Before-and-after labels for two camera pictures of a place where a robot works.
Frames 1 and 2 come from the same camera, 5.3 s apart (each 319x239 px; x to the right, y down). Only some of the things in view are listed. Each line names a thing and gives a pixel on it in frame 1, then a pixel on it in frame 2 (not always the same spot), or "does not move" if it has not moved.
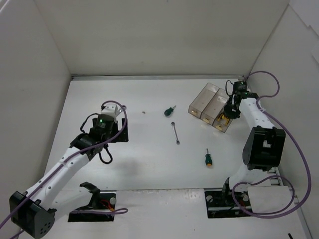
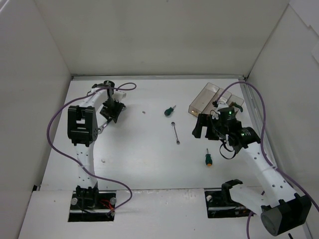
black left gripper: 123,134 → 112,109
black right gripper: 231,112 → 208,125
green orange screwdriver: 208,159 does not move
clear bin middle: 215,106 does not move
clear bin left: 202,99 does not move
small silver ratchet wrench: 178,142 does not move
